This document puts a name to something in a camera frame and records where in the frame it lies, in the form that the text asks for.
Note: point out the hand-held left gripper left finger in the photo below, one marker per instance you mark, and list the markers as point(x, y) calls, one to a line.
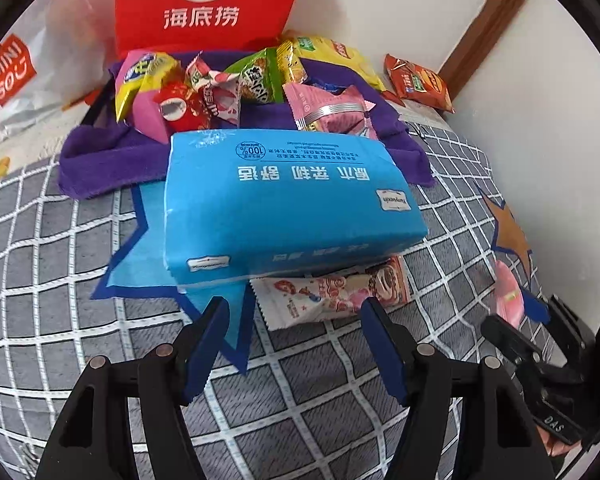
point(205, 355)

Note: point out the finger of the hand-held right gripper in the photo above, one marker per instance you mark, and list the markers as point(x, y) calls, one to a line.
point(510, 345)
point(570, 335)

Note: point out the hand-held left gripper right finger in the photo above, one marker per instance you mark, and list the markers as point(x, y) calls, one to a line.
point(385, 345)

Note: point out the long white pink snack packet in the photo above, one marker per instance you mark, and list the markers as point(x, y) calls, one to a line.
point(320, 300)

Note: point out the red snack packet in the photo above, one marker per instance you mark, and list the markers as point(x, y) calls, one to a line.
point(180, 105)

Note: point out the pink and yellow snack bag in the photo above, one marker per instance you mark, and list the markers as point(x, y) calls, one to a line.
point(145, 110)

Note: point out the white striped snack packet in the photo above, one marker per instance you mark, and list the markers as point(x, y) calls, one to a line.
point(220, 95)

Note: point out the green snack packet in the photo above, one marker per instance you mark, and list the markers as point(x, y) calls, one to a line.
point(257, 80)

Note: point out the small yellow snack packet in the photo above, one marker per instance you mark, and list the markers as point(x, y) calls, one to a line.
point(290, 62)

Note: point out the person's right hand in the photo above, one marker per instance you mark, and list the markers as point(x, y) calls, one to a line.
point(557, 447)

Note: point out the blue tissue pack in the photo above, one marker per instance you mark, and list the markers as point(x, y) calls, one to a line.
point(290, 210)

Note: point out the grey checked blanket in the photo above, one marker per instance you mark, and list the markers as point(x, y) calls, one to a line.
point(55, 260)

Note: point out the purple cloth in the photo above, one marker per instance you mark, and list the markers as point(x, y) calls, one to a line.
point(105, 160)

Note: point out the orange-red chip bag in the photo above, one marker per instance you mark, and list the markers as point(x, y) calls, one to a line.
point(420, 82)

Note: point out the large yellow chip bag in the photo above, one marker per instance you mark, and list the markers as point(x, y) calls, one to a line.
point(340, 57)

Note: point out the white plastic shopping bag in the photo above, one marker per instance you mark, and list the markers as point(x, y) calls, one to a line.
point(70, 60)

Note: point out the red paper bag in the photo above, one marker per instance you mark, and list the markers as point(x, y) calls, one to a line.
point(145, 10)

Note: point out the brown wooden door frame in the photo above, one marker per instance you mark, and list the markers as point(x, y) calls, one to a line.
point(485, 20)

